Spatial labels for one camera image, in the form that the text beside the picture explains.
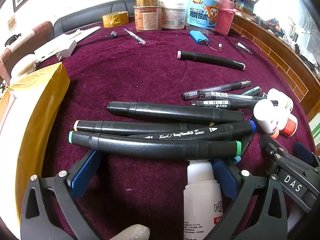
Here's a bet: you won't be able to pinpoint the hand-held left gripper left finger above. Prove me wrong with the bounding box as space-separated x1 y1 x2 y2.
20 150 103 240

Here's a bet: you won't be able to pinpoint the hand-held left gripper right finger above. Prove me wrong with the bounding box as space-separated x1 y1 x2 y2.
207 159 288 240

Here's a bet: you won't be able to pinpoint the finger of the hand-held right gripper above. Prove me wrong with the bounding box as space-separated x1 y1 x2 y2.
294 141 317 166
259 134 288 164

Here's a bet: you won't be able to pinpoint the white bottle orange cap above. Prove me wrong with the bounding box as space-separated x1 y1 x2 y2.
253 99 280 139

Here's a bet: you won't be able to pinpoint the black marker yellow caps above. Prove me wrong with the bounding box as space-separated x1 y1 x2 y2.
74 120 216 136

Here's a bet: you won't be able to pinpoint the black labelled gel pen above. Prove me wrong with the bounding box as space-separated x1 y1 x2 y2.
197 90 268 100
191 99 278 110

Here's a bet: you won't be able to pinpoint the black marker green caps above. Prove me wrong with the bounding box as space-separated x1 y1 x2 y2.
69 131 242 161

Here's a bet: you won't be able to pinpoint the black marker grey caps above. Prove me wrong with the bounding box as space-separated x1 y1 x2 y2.
107 101 245 126

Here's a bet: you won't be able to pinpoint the yellow taped cardboard tray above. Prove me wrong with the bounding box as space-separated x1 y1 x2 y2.
0 62 71 220

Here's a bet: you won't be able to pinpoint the white bottle red label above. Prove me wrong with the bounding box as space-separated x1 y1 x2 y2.
276 112 298 137

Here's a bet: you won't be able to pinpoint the white bottle green label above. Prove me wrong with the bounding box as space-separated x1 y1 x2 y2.
267 88 294 112

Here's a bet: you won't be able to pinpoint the dark green pen yellow end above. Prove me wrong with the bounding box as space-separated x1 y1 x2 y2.
240 86 262 97

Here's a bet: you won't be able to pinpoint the clear black gel pen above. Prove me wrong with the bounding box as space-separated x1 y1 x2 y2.
181 80 252 100

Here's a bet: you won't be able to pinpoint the wooden cabinet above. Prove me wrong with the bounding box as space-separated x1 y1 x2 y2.
229 14 320 122

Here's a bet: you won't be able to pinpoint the metal nail clipper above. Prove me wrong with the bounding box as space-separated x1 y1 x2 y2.
235 42 253 55

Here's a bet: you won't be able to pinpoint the black marker pink caps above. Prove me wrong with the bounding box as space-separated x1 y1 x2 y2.
177 51 246 71

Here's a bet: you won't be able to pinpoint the maroon velvet tablecloth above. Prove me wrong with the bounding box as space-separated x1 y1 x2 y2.
37 22 318 240

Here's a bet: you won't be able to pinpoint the pile of small household clutter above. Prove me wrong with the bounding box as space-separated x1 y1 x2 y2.
234 0 320 80

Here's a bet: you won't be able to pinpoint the white plastic wrapped roll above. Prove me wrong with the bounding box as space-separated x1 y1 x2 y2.
11 53 38 80

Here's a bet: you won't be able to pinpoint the white paper sheets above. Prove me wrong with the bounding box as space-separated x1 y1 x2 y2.
34 26 101 62

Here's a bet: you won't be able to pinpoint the blue battery pack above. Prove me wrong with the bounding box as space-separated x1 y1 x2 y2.
189 30 213 46

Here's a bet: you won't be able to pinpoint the glass jar pink knit sleeve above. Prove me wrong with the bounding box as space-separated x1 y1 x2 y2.
214 0 236 36

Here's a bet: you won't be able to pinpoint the clear test pen screwdriver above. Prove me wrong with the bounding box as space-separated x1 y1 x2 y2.
123 28 146 45

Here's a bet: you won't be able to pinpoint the brown chair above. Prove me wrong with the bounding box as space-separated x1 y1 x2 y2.
0 21 53 87

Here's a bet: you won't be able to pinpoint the clear jar blue label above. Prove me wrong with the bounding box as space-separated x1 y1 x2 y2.
186 0 221 35

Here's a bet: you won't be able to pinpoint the yellow tape roll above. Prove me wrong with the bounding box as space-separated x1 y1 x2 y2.
102 11 129 28

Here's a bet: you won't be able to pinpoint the black leather sofa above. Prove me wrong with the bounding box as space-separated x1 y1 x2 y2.
53 0 137 38

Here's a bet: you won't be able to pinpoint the white plastic jar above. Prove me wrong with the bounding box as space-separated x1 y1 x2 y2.
159 0 188 30

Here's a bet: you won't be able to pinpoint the brown plastic jar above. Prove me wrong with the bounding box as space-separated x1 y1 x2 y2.
133 4 163 32

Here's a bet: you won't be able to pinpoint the gold tape roll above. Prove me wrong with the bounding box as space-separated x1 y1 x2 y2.
135 0 158 7

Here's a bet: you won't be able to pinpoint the red wire white connector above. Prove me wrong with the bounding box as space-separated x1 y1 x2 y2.
207 42 223 53

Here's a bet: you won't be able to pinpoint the metal wire rack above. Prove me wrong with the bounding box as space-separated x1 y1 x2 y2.
299 4 320 36

